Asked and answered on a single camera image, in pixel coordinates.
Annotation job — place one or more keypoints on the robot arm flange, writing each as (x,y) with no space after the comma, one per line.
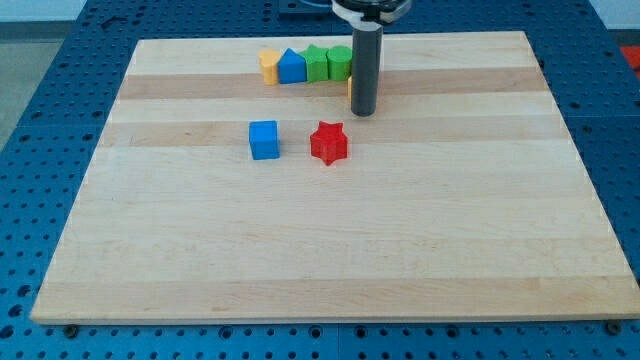
(365,12)

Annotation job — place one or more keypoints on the red star block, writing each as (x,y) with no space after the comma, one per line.
(329,143)

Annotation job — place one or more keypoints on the green star block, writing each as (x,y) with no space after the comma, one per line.
(316,63)

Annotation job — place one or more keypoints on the blue cube block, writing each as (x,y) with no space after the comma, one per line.
(263,140)

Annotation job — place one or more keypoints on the yellow block behind rod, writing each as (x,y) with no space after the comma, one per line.
(349,88)

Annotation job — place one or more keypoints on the blue triangle-top block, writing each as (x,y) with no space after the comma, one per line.
(292,67)

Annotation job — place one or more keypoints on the green cylinder block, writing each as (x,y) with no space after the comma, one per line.
(339,59)

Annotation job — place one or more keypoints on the yellow heart block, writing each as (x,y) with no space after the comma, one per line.
(268,61)

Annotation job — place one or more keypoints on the wooden board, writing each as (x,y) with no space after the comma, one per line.
(462,199)

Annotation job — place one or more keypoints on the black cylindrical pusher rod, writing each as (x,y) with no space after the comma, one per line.
(366,48)

